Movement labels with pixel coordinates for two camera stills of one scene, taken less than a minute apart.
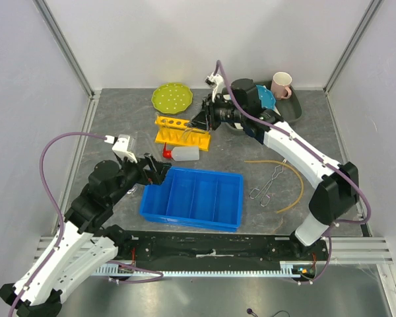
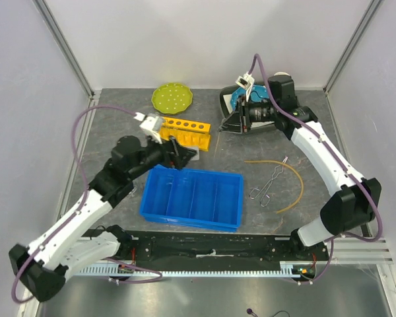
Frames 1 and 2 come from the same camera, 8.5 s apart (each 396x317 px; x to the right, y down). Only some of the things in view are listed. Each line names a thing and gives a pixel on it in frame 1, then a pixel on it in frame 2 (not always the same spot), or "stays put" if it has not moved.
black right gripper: x=207 y=117 -> x=244 y=108
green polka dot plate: x=171 y=98 stays put
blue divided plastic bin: x=204 y=199 stays put
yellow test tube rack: x=177 y=132 stays put
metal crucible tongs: x=260 y=195 stays put
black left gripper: x=161 y=168 -> x=177 y=156
